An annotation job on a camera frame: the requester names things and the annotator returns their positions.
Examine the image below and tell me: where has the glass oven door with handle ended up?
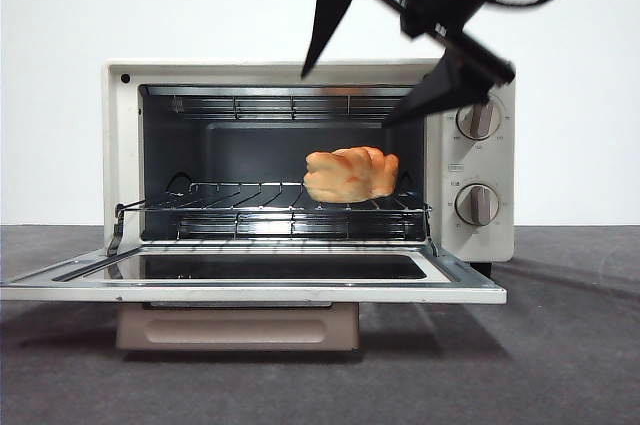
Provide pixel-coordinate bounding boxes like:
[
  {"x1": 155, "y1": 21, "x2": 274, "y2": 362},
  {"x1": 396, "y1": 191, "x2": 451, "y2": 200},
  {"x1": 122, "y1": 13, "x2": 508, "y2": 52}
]
[{"x1": 0, "y1": 240, "x2": 509, "y2": 352}]

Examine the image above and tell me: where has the cream Toshiba toaster oven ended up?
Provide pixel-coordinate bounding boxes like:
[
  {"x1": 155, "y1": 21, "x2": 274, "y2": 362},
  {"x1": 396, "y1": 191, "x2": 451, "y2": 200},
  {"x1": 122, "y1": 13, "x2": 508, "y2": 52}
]
[{"x1": 102, "y1": 58, "x2": 516, "y2": 277}]

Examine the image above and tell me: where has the metal wire oven rack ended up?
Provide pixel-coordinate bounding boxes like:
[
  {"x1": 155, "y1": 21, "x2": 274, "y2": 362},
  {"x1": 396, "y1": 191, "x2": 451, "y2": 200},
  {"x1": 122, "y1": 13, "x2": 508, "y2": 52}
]
[{"x1": 115, "y1": 181, "x2": 432, "y2": 214}]

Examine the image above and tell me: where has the cream timer knob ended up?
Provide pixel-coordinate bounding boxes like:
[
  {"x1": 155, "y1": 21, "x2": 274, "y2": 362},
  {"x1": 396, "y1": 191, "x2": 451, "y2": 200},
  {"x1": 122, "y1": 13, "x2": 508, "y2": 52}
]
[{"x1": 455, "y1": 182, "x2": 501, "y2": 227}]

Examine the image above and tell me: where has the golden bread loaf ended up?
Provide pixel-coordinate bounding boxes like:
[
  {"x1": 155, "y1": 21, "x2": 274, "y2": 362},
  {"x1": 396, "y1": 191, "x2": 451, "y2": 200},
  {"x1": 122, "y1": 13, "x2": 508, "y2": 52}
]
[{"x1": 303, "y1": 145, "x2": 401, "y2": 205}]

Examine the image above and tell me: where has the cream temperature knob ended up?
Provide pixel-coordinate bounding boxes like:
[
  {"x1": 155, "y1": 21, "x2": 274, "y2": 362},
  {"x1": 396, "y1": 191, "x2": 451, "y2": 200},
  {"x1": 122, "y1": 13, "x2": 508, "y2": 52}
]
[{"x1": 456, "y1": 94, "x2": 505, "y2": 142}]

